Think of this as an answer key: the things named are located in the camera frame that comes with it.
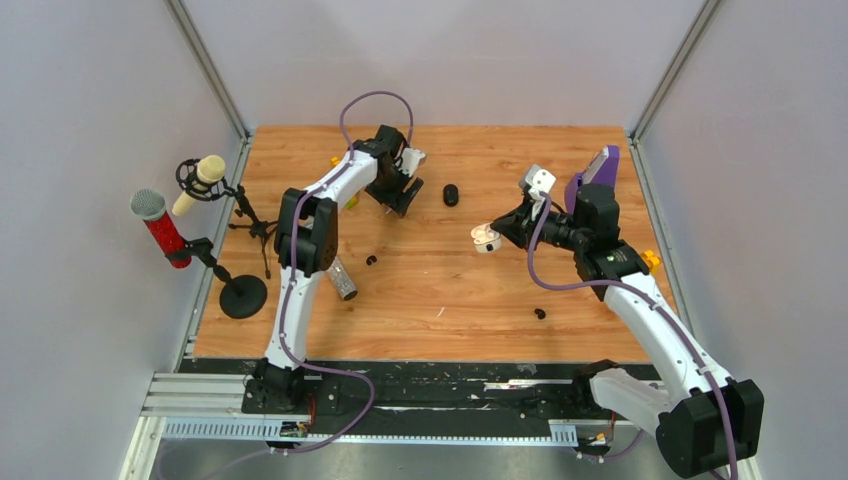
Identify black earbud charging case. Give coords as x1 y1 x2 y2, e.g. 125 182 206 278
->
442 184 460 207

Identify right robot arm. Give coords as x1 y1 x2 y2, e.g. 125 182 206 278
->
485 184 764 479

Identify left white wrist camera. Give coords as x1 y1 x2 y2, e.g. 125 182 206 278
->
399 147 427 176

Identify colourful toy car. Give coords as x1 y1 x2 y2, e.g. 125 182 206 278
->
640 250 662 273

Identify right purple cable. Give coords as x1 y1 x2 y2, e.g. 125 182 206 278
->
526 193 740 480

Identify black mounting rail base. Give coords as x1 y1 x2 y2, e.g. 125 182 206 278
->
178 358 624 440

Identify white earbud charging case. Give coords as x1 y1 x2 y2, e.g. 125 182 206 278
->
470 223 502 254

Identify silver glitter microphone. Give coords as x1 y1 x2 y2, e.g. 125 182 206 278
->
326 256 358 301

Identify purple stand with phone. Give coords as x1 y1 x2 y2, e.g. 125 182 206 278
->
564 145 620 213

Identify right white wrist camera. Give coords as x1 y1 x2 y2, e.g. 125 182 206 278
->
519 164 557 220

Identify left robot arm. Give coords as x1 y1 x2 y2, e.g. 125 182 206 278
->
243 125 426 413

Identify black round stand base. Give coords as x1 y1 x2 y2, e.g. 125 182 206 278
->
219 275 268 319

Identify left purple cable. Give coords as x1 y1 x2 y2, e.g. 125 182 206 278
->
276 90 415 455

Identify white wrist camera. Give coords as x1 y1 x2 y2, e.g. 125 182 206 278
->
399 147 427 176
519 164 557 220

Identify beige microphone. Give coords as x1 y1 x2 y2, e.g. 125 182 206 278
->
171 155 226 216

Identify purple cable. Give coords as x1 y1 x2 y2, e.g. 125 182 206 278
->
526 193 740 480
276 90 415 455

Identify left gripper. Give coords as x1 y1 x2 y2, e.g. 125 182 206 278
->
366 163 423 218

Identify red microphone grey head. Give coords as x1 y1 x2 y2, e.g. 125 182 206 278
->
130 188 191 269

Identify yellow green toy block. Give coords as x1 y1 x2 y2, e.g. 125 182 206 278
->
331 156 359 210

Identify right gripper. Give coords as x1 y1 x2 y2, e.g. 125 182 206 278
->
490 196 587 254

